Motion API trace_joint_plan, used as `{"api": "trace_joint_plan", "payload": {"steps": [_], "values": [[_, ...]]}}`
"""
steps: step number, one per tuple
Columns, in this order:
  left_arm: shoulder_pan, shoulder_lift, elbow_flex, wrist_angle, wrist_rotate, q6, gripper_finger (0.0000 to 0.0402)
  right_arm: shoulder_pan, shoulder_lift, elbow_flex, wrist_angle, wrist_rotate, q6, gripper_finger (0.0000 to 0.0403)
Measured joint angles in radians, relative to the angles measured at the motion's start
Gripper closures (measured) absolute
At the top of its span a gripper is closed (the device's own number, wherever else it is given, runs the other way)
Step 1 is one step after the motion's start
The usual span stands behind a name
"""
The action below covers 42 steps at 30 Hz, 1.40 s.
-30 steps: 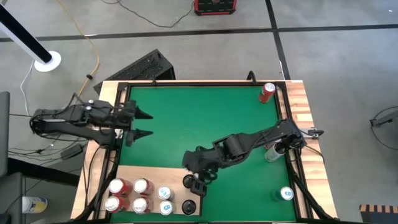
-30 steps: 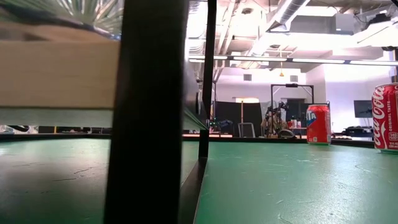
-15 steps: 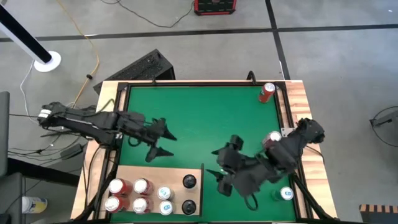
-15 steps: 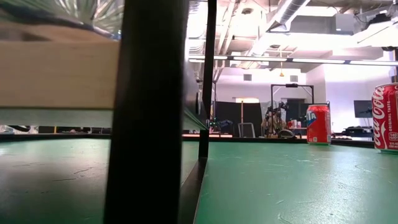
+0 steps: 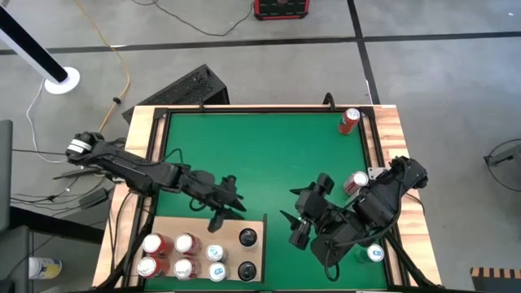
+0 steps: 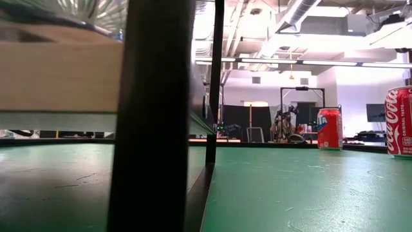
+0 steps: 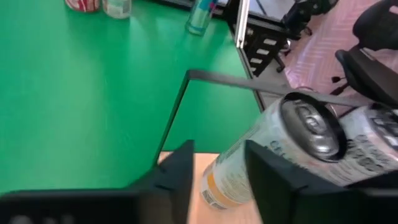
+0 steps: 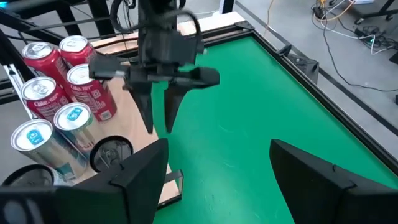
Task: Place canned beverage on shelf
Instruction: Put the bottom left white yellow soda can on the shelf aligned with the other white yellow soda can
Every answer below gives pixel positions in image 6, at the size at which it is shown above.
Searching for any red can blue logo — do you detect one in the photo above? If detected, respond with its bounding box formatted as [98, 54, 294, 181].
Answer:
[317, 107, 344, 151]

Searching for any red Coca-Cola can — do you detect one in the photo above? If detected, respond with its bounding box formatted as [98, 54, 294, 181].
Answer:
[384, 85, 412, 161]

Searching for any wooden shelf board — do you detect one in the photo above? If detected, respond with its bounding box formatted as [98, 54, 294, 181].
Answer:
[0, 19, 125, 131]

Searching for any black partition screen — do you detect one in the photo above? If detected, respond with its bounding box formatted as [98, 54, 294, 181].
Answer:
[221, 105, 273, 142]
[295, 102, 342, 138]

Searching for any grey metal stand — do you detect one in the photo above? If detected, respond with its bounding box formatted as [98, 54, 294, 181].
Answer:
[246, 126, 265, 143]

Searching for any person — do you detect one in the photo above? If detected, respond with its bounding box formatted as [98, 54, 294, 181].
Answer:
[272, 108, 300, 142]

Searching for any long ceiling light bar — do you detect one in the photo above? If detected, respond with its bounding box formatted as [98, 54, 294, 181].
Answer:
[194, 56, 412, 69]

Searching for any green table mat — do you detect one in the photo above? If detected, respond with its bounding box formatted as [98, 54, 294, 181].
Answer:
[0, 143, 412, 232]

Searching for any grey ceiling air unit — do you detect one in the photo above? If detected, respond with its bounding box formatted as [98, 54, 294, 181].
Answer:
[301, 14, 368, 36]

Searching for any black desk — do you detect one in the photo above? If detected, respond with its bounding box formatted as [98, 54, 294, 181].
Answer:
[355, 130, 389, 145]

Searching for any black table frame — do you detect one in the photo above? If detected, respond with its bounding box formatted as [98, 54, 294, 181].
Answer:
[0, 138, 389, 154]

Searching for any black arched handle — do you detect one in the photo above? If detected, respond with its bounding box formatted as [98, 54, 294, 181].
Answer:
[288, 133, 306, 144]

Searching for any black frame rig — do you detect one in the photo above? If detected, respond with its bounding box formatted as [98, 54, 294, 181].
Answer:
[279, 86, 326, 142]

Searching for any silver ceiling duct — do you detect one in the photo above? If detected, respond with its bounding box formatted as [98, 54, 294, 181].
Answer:
[254, 0, 323, 61]

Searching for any black wall monitor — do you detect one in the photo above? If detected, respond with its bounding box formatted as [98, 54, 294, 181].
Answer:
[366, 103, 386, 123]

